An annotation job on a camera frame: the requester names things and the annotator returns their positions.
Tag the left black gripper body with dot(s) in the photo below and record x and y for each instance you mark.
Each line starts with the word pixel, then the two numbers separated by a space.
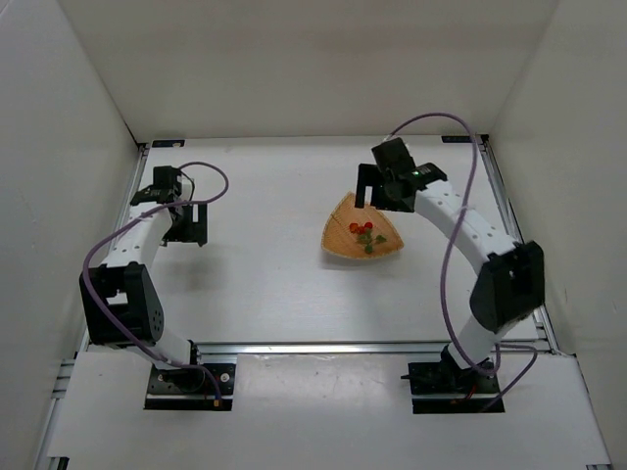
pixel 187 227

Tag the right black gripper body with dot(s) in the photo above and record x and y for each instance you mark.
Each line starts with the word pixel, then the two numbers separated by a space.
pixel 375 191

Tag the cherry bunch with green leaves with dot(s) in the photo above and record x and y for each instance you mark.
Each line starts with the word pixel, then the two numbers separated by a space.
pixel 367 238

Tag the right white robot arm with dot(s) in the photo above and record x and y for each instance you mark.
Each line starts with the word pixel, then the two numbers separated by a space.
pixel 510 275

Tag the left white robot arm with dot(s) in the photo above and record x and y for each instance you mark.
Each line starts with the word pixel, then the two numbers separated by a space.
pixel 139 247

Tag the woven triangular fruit basket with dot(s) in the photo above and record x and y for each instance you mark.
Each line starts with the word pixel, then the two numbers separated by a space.
pixel 337 240

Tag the white foam front board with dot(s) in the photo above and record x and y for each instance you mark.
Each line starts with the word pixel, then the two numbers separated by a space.
pixel 316 412

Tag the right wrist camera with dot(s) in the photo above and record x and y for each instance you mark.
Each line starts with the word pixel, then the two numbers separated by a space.
pixel 398 168

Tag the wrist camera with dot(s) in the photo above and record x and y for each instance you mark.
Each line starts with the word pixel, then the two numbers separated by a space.
pixel 170 184
pixel 398 168

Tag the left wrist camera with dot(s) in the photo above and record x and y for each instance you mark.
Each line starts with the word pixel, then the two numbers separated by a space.
pixel 170 184

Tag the left aluminium rail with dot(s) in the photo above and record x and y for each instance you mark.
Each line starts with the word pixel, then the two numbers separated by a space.
pixel 111 325

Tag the front aluminium rail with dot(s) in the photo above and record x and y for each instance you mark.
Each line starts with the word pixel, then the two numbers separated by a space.
pixel 319 348

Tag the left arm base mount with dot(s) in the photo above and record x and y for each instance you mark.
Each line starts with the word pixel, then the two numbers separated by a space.
pixel 191 390

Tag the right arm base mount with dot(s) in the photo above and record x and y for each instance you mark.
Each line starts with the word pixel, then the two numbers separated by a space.
pixel 442 387

